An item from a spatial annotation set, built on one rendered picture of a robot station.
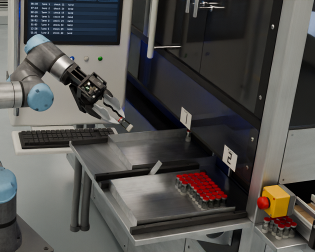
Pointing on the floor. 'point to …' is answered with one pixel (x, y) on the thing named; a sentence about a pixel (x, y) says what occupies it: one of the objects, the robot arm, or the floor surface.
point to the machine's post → (276, 112)
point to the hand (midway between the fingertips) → (118, 119)
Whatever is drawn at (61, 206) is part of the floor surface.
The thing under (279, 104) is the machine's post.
